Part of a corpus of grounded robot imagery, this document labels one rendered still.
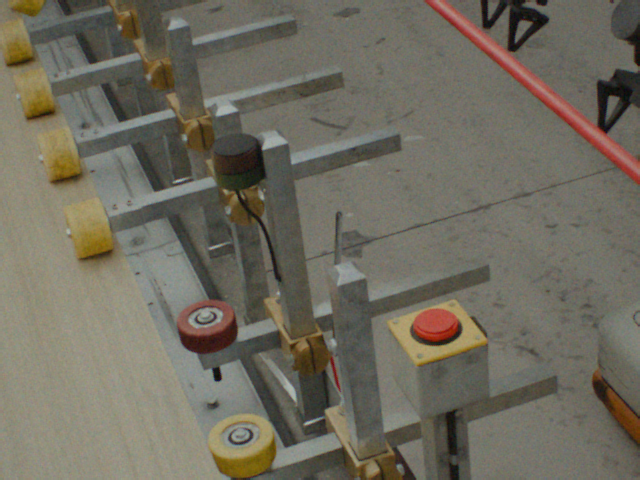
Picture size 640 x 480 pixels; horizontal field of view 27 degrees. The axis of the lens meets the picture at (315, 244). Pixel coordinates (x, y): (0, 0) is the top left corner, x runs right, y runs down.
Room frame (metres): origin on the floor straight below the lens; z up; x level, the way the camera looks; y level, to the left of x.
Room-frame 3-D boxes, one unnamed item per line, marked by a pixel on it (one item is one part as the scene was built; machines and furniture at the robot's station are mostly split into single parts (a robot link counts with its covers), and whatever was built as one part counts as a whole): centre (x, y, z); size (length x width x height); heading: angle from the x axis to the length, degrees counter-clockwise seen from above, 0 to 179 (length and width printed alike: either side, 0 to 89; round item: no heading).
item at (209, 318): (1.43, 0.16, 0.85); 0.08 x 0.08 x 0.11
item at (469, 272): (1.49, -0.03, 0.84); 0.43 x 0.03 x 0.04; 105
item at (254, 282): (1.67, 0.10, 0.86); 0.04 x 0.04 x 0.48; 15
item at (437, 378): (0.93, -0.10, 1.18); 0.07 x 0.07 x 0.08; 15
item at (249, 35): (2.19, 0.22, 0.95); 0.50 x 0.04 x 0.04; 105
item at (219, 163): (1.41, 0.08, 1.16); 0.06 x 0.06 x 0.02
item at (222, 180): (1.41, 0.08, 1.14); 0.06 x 0.06 x 0.02
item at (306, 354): (1.45, 0.05, 0.85); 0.14 x 0.06 x 0.05; 15
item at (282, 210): (1.43, 0.04, 0.93); 0.04 x 0.04 x 0.48; 15
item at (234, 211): (1.69, 0.11, 0.95); 0.14 x 0.06 x 0.05; 15
